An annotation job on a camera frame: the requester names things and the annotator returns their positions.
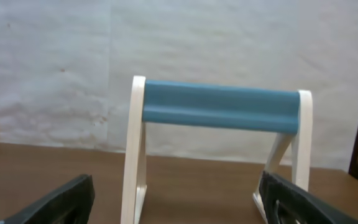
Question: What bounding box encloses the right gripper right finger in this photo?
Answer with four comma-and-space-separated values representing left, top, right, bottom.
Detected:
258, 170, 358, 224

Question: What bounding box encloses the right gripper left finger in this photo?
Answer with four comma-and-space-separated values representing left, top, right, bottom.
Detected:
0, 174, 96, 224

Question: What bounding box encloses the white and blue stand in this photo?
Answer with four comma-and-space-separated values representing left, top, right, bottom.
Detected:
120, 75, 314, 224

